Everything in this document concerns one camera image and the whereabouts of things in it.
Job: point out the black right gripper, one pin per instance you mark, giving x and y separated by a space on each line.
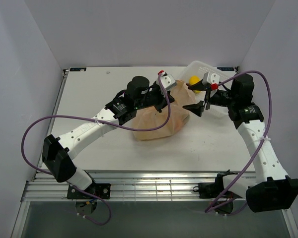
196 108

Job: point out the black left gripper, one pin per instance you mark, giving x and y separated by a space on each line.
162 105

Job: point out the banana print plastic bag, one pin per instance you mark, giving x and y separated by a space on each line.
151 118

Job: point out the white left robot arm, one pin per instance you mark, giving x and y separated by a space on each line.
59 152

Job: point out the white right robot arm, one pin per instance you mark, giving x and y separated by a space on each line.
263 182

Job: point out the white plastic basket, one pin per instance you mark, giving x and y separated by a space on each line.
198 69

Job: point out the yellow lemon fruit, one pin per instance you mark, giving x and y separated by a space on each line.
195 80

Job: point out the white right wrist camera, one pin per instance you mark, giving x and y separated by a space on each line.
213 79

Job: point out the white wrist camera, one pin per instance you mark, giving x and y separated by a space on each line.
213 79
165 81

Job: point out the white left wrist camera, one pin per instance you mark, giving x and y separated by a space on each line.
165 81

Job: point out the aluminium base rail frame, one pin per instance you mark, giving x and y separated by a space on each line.
152 187

